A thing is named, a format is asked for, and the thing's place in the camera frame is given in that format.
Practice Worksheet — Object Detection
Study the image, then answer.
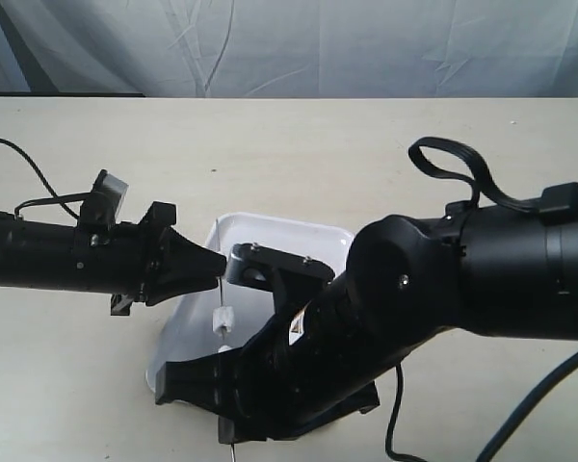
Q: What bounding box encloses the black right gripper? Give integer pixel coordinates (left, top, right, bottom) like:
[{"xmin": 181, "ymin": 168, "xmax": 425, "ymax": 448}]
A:
[{"xmin": 154, "ymin": 288, "xmax": 405, "ymax": 445}]

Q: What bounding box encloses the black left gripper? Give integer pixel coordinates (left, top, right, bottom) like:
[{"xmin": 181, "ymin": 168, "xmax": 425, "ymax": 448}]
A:
[{"xmin": 71, "ymin": 201, "xmax": 226, "ymax": 308}]

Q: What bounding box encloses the thin metal skewer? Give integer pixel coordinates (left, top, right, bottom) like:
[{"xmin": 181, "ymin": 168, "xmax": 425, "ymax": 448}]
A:
[{"xmin": 219, "ymin": 278, "xmax": 237, "ymax": 462}]

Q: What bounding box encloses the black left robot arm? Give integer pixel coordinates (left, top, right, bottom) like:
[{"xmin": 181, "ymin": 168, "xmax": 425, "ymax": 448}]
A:
[{"xmin": 0, "ymin": 202, "xmax": 226, "ymax": 316}]

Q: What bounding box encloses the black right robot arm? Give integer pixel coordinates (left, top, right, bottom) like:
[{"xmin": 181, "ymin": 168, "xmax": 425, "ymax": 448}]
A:
[{"xmin": 154, "ymin": 184, "xmax": 578, "ymax": 444}]

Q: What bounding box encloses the white plastic tray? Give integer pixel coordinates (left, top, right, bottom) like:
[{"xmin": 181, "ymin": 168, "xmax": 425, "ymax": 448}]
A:
[{"xmin": 146, "ymin": 213, "xmax": 354, "ymax": 391}]

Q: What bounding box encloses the white backdrop curtain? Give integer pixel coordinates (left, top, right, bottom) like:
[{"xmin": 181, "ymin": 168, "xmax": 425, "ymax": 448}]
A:
[{"xmin": 0, "ymin": 1, "xmax": 578, "ymax": 98}]

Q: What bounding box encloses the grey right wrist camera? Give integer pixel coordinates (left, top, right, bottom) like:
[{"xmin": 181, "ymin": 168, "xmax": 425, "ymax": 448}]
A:
[{"xmin": 224, "ymin": 243, "xmax": 335, "ymax": 319}]

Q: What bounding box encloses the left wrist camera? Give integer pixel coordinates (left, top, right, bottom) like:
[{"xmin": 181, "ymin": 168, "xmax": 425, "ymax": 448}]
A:
[{"xmin": 77, "ymin": 169, "xmax": 128, "ymax": 232}]

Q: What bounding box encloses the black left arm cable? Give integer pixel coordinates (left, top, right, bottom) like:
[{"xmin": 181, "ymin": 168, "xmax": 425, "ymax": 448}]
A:
[{"xmin": 0, "ymin": 137, "xmax": 91, "ymax": 218}]

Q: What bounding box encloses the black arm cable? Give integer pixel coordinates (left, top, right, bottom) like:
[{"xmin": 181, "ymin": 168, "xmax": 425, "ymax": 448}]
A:
[
  {"xmin": 0, "ymin": 137, "xmax": 91, "ymax": 218},
  {"xmin": 382, "ymin": 136, "xmax": 578, "ymax": 462}
]

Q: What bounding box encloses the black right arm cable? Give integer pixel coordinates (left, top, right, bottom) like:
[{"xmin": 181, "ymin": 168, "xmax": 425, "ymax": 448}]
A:
[{"xmin": 382, "ymin": 136, "xmax": 578, "ymax": 462}]

